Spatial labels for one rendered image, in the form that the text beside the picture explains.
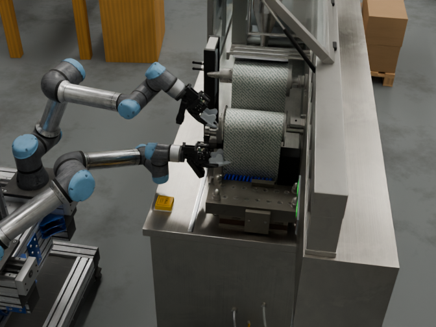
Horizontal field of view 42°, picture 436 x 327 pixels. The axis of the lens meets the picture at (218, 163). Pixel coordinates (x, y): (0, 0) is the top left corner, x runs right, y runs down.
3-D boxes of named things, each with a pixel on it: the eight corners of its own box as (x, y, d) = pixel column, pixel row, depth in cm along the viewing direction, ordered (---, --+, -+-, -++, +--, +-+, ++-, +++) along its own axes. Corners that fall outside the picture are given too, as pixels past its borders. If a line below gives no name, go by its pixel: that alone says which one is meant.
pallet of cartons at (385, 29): (387, 37, 602) (400, -23, 564) (402, 87, 516) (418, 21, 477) (314, 32, 609) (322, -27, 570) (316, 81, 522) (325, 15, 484)
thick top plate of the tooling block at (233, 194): (211, 188, 245) (211, 177, 241) (303, 198, 240) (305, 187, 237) (205, 213, 232) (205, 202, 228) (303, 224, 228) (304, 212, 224)
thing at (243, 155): (222, 174, 244) (224, 139, 233) (277, 180, 242) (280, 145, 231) (222, 175, 244) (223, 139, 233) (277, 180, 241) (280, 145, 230)
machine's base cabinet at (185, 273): (224, 104, 487) (227, 8, 436) (299, 111, 481) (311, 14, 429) (157, 357, 288) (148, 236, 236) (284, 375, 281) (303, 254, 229)
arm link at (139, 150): (43, 170, 234) (145, 159, 264) (53, 184, 227) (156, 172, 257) (46, 145, 229) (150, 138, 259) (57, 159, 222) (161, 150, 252)
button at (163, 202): (158, 198, 249) (158, 194, 248) (174, 200, 248) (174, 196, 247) (155, 209, 244) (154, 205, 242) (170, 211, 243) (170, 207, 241)
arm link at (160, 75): (146, 68, 228) (158, 56, 223) (168, 85, 231) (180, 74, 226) (140, 80, 223) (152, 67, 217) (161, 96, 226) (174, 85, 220)
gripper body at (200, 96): (209, 108, 225) (185, 89, 221) (195, 121, 230) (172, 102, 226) (211, 98, 231) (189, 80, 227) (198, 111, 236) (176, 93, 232)
